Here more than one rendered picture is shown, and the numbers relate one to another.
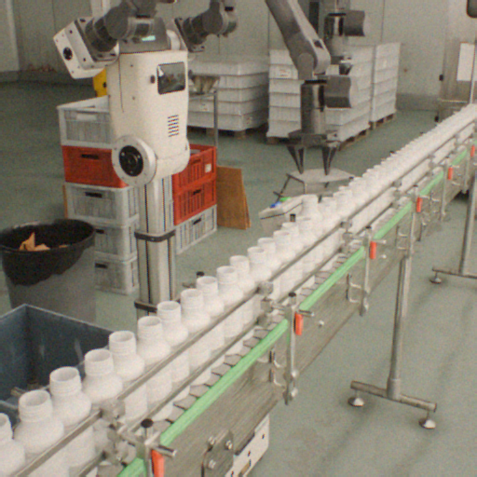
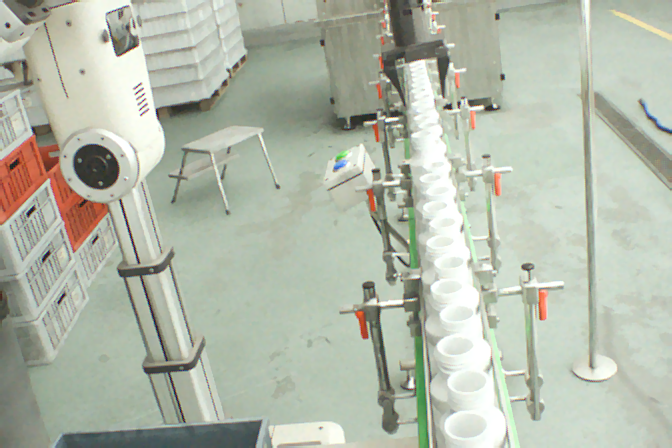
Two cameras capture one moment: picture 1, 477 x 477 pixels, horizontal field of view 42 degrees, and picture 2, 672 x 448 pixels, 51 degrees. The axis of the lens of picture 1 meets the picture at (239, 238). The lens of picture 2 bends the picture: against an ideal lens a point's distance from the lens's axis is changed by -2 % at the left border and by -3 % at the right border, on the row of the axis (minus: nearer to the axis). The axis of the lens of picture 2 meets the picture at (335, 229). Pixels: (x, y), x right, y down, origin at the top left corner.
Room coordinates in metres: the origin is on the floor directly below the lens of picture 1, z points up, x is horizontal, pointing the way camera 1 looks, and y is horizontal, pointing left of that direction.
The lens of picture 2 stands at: (0.41, 0.41, 1.55)
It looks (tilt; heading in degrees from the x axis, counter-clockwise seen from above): 23 degrees down; 339
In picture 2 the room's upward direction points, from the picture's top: 10 degrees counter-clockwise
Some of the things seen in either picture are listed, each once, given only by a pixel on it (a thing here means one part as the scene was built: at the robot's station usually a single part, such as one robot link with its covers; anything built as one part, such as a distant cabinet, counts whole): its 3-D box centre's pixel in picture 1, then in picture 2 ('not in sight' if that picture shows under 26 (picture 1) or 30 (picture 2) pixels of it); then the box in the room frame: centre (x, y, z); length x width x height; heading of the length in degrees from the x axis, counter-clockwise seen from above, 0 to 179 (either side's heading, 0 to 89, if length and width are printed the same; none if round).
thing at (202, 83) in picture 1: (203, 88); (27, 76); (6.68, 0.37, 0.85); 0.36 x 0.12 x 0.27; 61
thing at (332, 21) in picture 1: (335, 26); not in sight; (1.89, -0.28, 1.57); 0.07 x 0.06 x 0.07; 61
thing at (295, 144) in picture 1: (306, 154); (407, 76); (1.42, -0.16, 1.30); 0.07 x 0.07 x 0.09; 61
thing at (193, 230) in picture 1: (174, 224); (65, 253); (4.44, 0.48, 0.11); 0.61 x 0.41 x 0.22; 154
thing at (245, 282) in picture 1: (238, 297); (447, 299); (1.11, 0.00, 1.08); 0.06 x 0.06 x 0.17
